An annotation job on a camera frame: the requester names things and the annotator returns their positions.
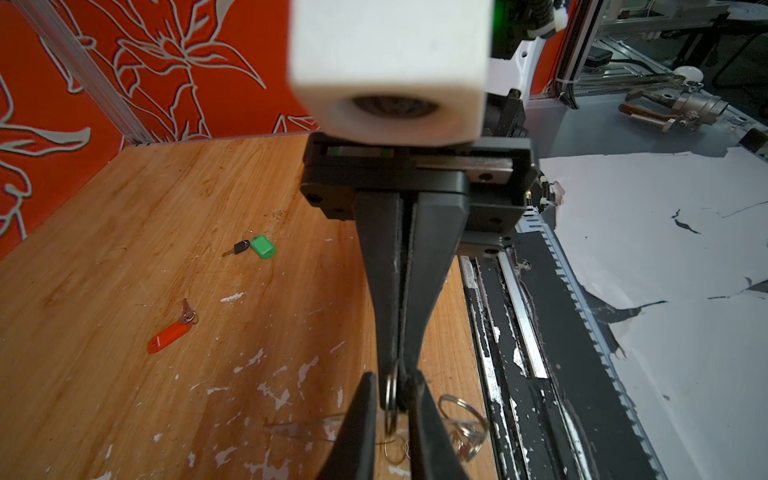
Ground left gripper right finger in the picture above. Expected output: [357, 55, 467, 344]
[403, 371, 468, 480]

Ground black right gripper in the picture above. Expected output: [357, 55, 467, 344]
[300, 132, 540, 390]

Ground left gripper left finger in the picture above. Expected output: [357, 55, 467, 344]
[316, 372, 378, 480]

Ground silver key ring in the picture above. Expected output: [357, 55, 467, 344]
[383, 358, 402, 439]

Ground green key tag with key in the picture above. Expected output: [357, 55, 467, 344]
[222, 230, 276, 259]

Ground red key tag with key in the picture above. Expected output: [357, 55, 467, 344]
[147, 298, 198, 354]

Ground metal tool on floor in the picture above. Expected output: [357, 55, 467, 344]
[618, 66, 729, 133]

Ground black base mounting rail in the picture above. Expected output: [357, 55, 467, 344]
[459, 209, 665, 479]

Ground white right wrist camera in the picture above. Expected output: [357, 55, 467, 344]
[287, 1, 494, 146]

